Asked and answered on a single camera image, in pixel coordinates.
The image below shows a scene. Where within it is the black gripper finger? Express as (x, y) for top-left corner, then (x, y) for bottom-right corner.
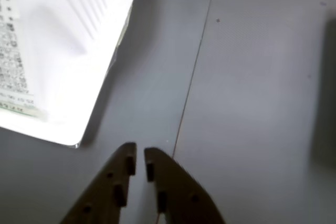
(60, 142), (138, 224)
(143, 147), (227, 224)

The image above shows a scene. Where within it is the dark gray table mat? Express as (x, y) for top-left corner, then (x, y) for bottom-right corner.
(0, 0), (218, 224)
(172, 0), (336, 224)

